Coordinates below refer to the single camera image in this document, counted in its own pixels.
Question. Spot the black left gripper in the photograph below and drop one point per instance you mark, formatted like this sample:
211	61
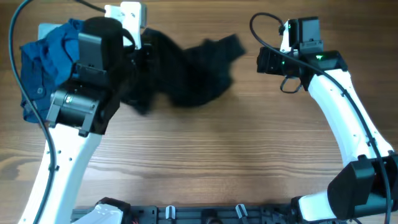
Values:
144	50

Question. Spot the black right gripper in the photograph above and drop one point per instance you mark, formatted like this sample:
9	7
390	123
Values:
262	61

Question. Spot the black t-shirt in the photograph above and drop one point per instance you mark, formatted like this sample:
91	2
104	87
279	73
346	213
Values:
188	77

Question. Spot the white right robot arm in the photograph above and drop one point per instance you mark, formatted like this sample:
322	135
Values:
367	184

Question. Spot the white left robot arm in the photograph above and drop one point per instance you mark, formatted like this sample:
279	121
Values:
79	113

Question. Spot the blue clothes pile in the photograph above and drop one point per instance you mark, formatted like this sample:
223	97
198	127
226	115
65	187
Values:
47	62

